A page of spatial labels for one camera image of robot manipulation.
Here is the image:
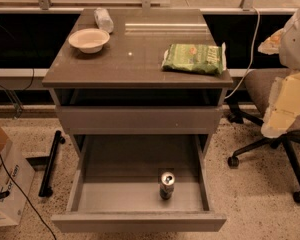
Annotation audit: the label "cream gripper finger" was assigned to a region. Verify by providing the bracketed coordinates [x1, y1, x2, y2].
[258, 29, 283, 55]
[261, 72, 300, 138]

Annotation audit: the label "redbull can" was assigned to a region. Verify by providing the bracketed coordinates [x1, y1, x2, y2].
[159, 172, 175, 200]

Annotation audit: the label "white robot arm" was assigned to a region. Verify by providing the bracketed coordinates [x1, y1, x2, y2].
[258, 7, 300, 138]

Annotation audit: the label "closed grey top drawer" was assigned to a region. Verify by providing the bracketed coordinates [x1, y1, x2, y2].
[56, 106, 222, 135]

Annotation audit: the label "open grey middle drawer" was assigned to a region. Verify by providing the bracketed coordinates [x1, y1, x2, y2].
[52, 135, 226, 232]

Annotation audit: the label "grey office chair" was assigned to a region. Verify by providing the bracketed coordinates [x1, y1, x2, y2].
[227, 68, 300, 204]

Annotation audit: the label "green chip bag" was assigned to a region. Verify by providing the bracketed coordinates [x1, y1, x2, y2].
[162, 44, 227, 75]

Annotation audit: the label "clear plastic water bottle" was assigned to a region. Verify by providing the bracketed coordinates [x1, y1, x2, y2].
[94, 8, 114, 34]

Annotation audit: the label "white paper bowl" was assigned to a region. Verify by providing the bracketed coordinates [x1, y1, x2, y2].
[68, 28, 110, 54]

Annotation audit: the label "black floor bar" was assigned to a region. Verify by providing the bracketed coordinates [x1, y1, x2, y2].
[38, 130, 65, 197]

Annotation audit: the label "white cardboard box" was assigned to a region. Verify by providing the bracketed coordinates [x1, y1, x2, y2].
[0, 140, 35, 227]

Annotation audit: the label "white cable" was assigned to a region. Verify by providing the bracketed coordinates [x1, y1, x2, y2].
[223, 7, 262, 101]

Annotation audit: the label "black floor cable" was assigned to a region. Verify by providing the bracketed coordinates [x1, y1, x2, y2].
[0, 135, 58, 240]

